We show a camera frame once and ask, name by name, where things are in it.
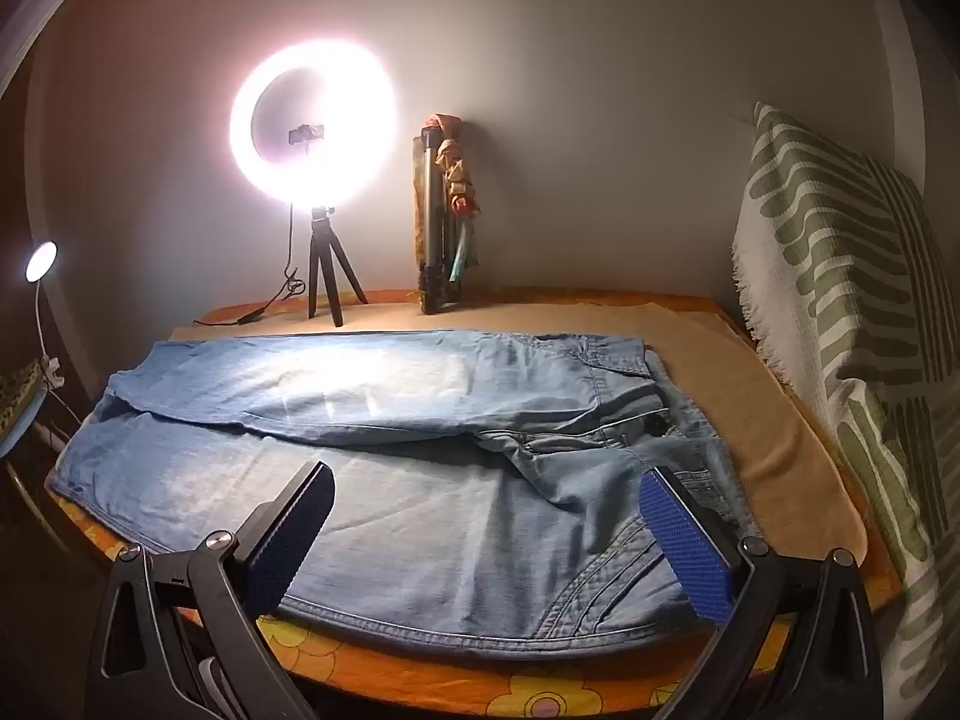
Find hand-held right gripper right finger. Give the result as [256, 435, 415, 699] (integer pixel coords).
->
[637, 465, 886, 720]

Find white ring light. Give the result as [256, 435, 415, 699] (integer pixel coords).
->
[229, 41, 398, 209]

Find white clip desk lamp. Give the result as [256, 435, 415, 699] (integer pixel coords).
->
[25, 240, 83, 428]

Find green white patterned pillow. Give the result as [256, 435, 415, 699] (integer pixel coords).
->
[731, 101, 960, 720]

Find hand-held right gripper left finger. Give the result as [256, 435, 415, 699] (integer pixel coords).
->
[84, 461, 336, 720]

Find blue denim pants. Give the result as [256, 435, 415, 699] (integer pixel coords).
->
[45, 328, 758, 662]

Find black mini tripod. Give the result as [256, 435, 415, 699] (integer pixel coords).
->
[306, 204, 368, 328]

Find folded silver tripod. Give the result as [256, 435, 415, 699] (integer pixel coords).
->
[411, 127, 470, 314]

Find black power cable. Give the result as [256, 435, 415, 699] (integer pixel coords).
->
[193, 202, 308, 328]

